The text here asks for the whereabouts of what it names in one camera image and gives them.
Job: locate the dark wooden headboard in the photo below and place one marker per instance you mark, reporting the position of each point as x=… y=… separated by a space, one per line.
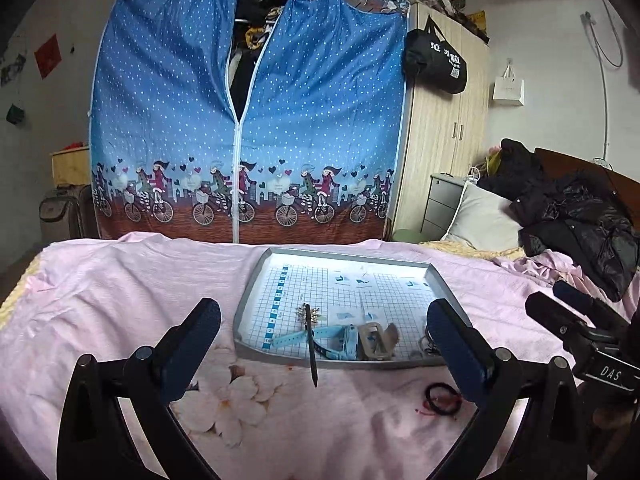
x=627 y=190

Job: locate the green hanging wall pouch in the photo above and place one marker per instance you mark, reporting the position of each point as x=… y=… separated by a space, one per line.
x=15 y=115

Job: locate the red paper wall decoration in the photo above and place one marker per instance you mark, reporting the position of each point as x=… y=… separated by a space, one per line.
x=48 y=56

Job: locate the black puffer jacket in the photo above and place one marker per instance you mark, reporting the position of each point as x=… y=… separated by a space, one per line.
x=576 y=215

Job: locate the pink floral bed sheet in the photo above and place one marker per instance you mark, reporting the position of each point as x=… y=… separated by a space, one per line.
x=250 y=420

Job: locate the dark wooden hair stick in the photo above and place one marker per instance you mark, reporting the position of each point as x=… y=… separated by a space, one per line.
x=310 y=341

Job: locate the beige wooden wardrobe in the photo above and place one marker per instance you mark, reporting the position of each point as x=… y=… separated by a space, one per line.
x=441 y=132

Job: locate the white paper gift bag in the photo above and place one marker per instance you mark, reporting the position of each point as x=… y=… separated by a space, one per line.
x=509 y=89

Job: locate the wall photo cards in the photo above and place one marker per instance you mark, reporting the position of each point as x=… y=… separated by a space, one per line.
x=10 y=71

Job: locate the grey shallow tray box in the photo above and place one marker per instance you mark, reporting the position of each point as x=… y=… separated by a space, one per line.
x=341 y=290

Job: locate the yellow knitted blanket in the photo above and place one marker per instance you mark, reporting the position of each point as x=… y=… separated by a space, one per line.
x=467 y=251

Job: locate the black duffel bag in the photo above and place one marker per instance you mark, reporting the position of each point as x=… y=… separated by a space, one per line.
x=430 y=59

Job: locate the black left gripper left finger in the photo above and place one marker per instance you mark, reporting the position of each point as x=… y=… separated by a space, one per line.
x=94 y=441

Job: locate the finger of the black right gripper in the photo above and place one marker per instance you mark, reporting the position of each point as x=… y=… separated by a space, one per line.
x=601 y=314
x=561 y=322

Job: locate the white pillow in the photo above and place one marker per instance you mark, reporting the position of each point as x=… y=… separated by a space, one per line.
x=483 y=220

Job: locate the grey hair claw clip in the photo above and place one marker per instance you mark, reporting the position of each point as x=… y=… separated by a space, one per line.
x=376 y=343

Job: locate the grey bedside drawer cabinet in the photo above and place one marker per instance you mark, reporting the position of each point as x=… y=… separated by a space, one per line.
x=442 y=201

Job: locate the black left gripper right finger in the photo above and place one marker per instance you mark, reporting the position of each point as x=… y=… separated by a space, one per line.
x=550 y=440

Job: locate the blue polka dot fabric wardrobe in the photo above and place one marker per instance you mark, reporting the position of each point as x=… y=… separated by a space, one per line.
x=248 y=121

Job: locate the dark suitcase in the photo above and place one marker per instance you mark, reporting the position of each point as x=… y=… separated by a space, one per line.
x=67 y=213

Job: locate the yellow wooden crate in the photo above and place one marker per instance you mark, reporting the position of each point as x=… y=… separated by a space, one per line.
x=71 y=167

